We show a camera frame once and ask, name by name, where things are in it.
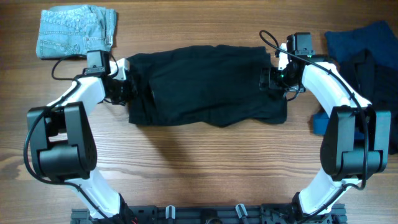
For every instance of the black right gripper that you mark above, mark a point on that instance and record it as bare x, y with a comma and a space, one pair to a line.
273, 83

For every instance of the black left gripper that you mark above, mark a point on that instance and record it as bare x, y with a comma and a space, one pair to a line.
132, 92

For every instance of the black shorts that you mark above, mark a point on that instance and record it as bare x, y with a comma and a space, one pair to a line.
219, 85

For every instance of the black garment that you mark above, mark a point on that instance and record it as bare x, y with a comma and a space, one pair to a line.
376, 83

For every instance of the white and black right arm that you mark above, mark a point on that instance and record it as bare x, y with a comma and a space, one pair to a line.
356, 141

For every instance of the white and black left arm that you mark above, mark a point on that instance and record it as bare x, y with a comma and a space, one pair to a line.
59, 148

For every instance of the folded light blue jeans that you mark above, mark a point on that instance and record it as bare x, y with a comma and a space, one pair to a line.
75, 29

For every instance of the dark blue garment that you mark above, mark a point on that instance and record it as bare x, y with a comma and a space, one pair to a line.
377, 37

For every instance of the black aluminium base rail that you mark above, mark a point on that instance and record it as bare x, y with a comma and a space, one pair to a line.
265, 213

